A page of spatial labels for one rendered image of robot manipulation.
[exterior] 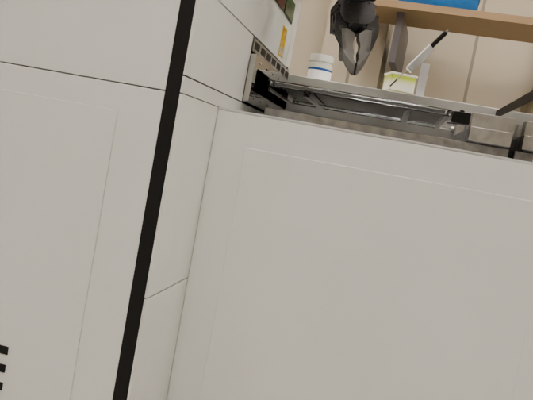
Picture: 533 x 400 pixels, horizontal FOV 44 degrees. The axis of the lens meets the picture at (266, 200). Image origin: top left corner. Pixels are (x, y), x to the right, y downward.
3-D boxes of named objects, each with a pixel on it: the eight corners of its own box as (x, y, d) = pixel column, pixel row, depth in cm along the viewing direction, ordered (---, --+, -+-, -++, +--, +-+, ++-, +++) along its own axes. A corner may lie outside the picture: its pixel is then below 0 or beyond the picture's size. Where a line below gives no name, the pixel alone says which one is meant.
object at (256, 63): (240, 100, 129) (249, 51, 128) (278, 118, 172) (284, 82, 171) (248, 101, 128) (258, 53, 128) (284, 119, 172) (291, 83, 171)
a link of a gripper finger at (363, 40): (362, 82, 135) (362, 37, 135) (370, 75, 129) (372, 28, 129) (347, 80, 134) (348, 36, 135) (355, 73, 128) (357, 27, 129)
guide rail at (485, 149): (262, 121, 139) (265, 106, 138) (264, 121, 141) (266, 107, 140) (506, 164, 130) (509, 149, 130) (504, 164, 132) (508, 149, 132)
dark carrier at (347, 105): (273, 84, 134) (274, 82, 134) (297, 101, 168) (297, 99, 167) (444, 113, 128) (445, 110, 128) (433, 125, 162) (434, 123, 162)
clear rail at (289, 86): (266, 85, 132) (267, 78, 132) (267, 86, 134) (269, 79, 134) (453, 117, 126) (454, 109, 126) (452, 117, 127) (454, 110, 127)
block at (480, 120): (469, 125, 128) (473, 110, 128) (468, 127, 132) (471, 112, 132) (512, 133, 127) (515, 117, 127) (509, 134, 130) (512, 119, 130)
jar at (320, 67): (303, 84, 190) (309, 51, 189) (306, 87, 197) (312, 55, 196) (327, 88, 189) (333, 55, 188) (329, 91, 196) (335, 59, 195)
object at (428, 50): (400, 93, 168) (411, 40, 167) (400, 94, 172) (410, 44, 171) (424, 97, 167) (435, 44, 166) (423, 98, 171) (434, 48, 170)
